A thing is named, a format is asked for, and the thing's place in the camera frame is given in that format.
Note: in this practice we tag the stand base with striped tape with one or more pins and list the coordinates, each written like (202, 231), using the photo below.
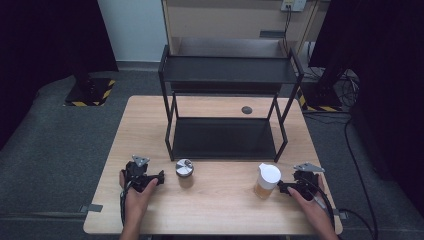
(320, 98)
(90, 93)

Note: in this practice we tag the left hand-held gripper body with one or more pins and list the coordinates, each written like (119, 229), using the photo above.
(136, 171)

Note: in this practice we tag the black metal two-tier shelf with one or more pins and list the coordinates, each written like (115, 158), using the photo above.
(226, 100)

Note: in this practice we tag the person's left hand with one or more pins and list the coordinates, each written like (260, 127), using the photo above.
(138, 198)

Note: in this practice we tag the person's right hand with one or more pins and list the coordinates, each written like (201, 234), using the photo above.
(310, 205)

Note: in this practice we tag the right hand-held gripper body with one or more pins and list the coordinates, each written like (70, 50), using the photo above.
(306, 181)

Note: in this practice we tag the dark curtain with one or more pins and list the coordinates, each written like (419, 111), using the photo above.
(50, 40)
(383, 66)

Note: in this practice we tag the white wall socket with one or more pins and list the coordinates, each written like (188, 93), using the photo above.
(293, 5)

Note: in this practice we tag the small metal cup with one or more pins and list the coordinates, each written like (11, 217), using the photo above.
(184, 171)

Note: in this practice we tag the grey table bracket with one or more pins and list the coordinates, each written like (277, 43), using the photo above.
(90, 208)
(340, 214)

